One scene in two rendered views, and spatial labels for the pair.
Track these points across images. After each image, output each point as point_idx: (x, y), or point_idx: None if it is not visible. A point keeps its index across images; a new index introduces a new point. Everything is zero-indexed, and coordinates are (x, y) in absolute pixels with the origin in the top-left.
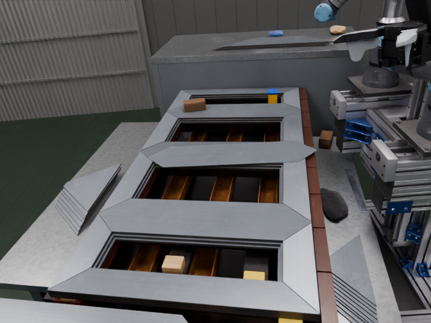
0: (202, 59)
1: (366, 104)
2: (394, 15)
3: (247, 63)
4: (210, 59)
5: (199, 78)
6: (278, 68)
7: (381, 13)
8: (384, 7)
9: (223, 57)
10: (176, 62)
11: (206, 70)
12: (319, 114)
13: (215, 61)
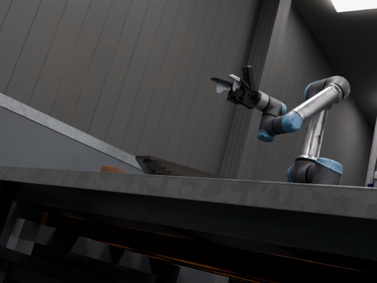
0: (75, 136)
1: None
2: (317, 156)
3: (127, 167)
4: (84, 139)
5: (57, 162)
6: None
7: (306, 151)
8: (309, 146)
9: (103, 145)
10: (33, 119)
11: (73, 154)
12: (179, 273)
13: (90, 147)
